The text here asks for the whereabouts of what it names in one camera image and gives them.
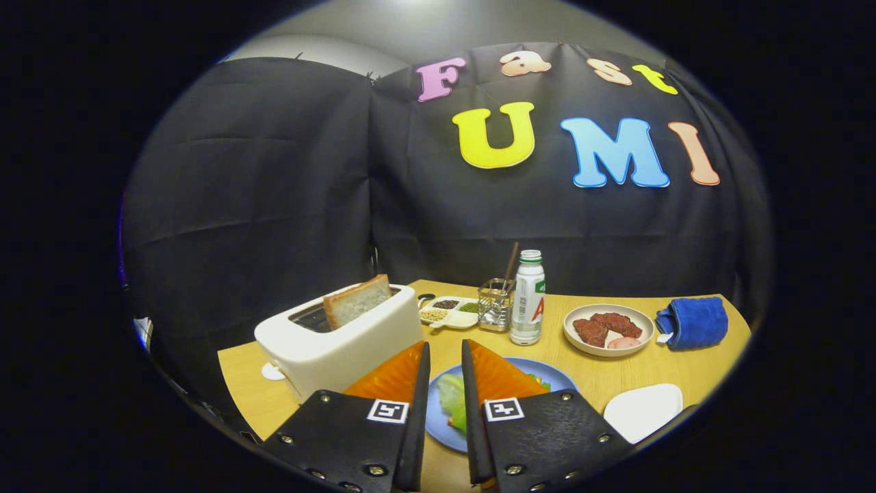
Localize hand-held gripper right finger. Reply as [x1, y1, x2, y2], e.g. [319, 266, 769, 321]
[461, 339, 634, 493]

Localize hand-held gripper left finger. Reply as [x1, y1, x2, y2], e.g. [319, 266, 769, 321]
[260, 341, 432, 493]

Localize green lettuce leaf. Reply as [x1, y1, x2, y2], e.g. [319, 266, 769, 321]
[437, 372, 552, 435]

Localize toasted bread slice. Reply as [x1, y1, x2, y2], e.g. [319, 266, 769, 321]
[322, 275, 394, 331]

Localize blue round plate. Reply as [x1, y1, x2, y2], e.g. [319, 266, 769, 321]
[425, 357, 578, 453]

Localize white toaster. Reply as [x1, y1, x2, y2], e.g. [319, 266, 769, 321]
[254, 283, 425, 403]

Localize white divided condiment tray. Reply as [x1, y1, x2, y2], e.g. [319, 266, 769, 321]
[418, 295, 480, 330]

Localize white plastic bottle green cap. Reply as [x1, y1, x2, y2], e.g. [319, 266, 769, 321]
[509, 249, 546, 346]

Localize beige round plate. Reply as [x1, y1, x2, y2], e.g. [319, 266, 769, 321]
[563, 303, 656, 358]

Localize small brown meat piece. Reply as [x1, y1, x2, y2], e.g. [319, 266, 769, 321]
[573, 318, 609, 348]

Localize brown wooden chopsticks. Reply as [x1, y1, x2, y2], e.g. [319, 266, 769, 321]
[503, 241, 521, 292]

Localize white square dish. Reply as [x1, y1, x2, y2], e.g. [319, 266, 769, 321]
[603, 383, 684, 444]

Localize large brown meat piece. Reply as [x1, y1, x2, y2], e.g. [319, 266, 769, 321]
[591, 312, 643, 339]

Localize blue folded towel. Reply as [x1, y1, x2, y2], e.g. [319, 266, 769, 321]
[655, 296, 729, 351]

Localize black backdrop cloth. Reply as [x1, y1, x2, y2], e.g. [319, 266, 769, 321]
[120, 42, 774, 412]

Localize wire utensil holder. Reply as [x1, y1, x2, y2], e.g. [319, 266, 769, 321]
[477, 277, 515, 333]

